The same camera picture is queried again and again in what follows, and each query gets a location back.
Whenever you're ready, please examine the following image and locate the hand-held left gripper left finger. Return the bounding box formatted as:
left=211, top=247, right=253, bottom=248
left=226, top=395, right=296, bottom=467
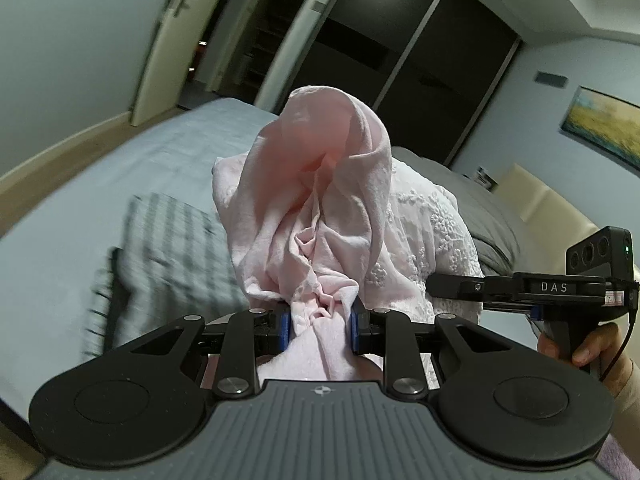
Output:
left=122, top=307, right=292, bottom=398

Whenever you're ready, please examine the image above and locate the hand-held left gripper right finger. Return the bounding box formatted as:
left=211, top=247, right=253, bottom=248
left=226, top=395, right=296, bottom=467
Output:
left=350, top=307, right=518, bottom=398

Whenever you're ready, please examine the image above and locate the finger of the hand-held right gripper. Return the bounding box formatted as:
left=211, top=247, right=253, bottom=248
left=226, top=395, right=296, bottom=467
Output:
left=425, top=272, right=516, bottom=309

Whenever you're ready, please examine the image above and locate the person's right forearm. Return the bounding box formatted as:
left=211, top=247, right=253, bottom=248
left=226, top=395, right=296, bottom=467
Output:
left=609, top=355, right=640, bottom=458

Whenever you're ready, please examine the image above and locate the person's right hand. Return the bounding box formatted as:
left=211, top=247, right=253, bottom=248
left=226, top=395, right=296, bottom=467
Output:
left=537, top=323, right=623, bottom=368

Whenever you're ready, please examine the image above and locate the pale pink embroidered garment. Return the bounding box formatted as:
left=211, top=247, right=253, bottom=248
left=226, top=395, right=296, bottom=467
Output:
left=360, top=180, right=487, bottom=325

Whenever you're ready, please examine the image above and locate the beige padded headboard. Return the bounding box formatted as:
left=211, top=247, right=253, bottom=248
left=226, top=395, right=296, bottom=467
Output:
left=492, top=162, right=610, bottom=279

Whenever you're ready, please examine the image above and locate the small bedside box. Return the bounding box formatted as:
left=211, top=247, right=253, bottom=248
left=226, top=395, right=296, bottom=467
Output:
left=472, top=165, right=502, bottom=192

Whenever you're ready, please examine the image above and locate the grey striped cloth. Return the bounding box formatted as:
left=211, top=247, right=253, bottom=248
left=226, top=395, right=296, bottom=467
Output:
left=85, top=192, right=251, bottom=361

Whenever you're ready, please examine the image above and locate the framed landscape painting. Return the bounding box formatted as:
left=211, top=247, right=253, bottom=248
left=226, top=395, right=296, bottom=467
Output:
left=558, top=85, right=640, bottom=179

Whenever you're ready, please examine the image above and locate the person's pink clothing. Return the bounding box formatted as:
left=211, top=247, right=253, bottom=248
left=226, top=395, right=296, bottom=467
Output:
left=596, top=451, right=640, bottom=480

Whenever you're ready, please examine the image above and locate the dark sliding wardrobe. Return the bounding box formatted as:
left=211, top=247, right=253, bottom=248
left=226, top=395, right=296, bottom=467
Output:
left=260, top=0, right=524, bottom=172

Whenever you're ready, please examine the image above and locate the light grey bed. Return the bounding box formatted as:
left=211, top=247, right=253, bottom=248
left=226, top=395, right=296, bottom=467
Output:
left=0, top=97, right=282, bottom=426

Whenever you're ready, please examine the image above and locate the cream door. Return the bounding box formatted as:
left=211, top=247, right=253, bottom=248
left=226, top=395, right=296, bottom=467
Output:
left=129, top=0, right=242, bottom=129

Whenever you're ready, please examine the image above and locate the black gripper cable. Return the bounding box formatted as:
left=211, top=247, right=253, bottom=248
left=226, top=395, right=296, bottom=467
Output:
left=597, top=287, right=640, bottom=384

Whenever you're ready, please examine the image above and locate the dark wall box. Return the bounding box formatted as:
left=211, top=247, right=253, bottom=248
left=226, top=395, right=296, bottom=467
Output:
left=533, top=70, right=569, bottom=89

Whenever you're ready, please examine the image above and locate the white door frame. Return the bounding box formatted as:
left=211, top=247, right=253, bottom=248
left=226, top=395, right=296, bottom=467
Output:
left=254, top=0, right=362, bottom=112

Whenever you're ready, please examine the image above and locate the black door handle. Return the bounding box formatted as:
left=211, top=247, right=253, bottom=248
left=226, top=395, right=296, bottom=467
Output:
left=164, top=0, right=199, bottom=20

